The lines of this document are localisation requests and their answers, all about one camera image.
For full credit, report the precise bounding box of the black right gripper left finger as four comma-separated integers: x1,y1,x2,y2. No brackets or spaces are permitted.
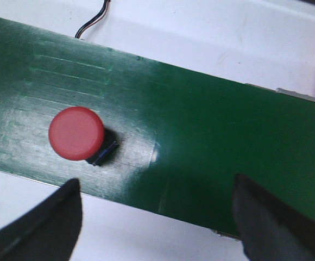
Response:
0,178,82,260

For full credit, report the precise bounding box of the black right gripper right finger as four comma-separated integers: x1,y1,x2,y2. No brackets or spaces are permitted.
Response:
232,174,315,260

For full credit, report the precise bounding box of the red mushroom push button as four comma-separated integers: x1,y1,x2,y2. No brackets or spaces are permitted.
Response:
48,106,118,166

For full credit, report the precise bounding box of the green conveyor belt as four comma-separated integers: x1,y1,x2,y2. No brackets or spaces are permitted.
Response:
0,18,315,235

